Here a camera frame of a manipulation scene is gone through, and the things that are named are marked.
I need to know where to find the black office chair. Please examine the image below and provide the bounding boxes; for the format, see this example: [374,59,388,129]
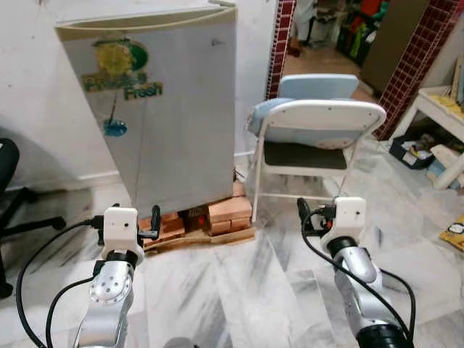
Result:
[0,138,67,299]

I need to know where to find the wooden pallet board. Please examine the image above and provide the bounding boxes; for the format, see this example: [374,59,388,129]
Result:
[144,225,256,253]

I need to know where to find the beige small fridge body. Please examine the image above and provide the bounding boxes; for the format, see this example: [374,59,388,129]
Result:
[51,0,234,26]

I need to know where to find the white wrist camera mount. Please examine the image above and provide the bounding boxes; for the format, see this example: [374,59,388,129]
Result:
[101,207,140,253]
[321,196,368,244]

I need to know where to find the wide red tile pillar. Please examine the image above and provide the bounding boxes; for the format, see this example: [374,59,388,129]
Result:
[373,0,464,142]

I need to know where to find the green yellow Fresh sticker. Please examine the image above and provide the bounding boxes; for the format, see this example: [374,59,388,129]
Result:
[81,38,164,102]

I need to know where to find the brown door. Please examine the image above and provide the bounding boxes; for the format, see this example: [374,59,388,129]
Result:
[360,0,430,95]

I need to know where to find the white side table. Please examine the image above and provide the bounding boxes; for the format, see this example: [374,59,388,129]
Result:
[391,86,464,191]

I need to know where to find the yellow flat printed box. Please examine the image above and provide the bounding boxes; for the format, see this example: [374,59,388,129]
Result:
[439,214,464,251]

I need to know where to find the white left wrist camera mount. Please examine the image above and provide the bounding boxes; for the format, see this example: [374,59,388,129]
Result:
[101,207,140,253]

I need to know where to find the red brick stack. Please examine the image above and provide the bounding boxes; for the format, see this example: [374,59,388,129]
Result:
[141,181,253,244]

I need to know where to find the narrow red tile pillar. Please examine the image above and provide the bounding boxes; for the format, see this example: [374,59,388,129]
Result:
[265,0,297,101]

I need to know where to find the black storage tray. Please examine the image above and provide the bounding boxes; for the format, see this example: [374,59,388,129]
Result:
[389,134,436,171]

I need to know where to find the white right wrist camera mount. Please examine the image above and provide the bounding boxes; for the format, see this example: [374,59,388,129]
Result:
[321,196,368,244]

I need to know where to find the beige small fridge door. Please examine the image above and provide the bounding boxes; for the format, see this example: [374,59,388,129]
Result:
[57,9,240,215]

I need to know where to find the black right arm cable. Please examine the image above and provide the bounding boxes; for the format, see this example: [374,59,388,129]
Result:
[301,225,416,341]
[378,267,418,331]

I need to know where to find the white blue folding chair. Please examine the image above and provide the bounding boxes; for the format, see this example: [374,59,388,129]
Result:
[245,74,388,222]

